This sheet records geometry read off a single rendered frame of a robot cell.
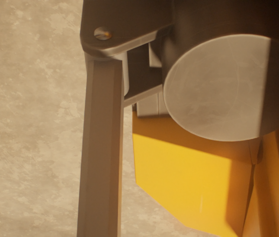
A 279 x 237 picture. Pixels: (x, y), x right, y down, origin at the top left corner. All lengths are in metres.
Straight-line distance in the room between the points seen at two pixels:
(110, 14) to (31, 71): 0.57
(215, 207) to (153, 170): 0.11
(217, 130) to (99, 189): 0.22
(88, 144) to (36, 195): 0.98
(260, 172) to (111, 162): 0.34
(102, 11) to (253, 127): 0.23
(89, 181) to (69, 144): 0.85
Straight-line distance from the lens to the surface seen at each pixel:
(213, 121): 0.81
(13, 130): 1.49
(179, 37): 0.76
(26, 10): 1.26
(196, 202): 1.07
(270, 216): 0.91
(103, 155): 0.67
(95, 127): 0.70
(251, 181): 1.18
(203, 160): 0.99
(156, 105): 1.00
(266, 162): 0.96
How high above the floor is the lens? 0.99
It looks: 44 degrees down
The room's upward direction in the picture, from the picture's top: 180 degrees clockwise
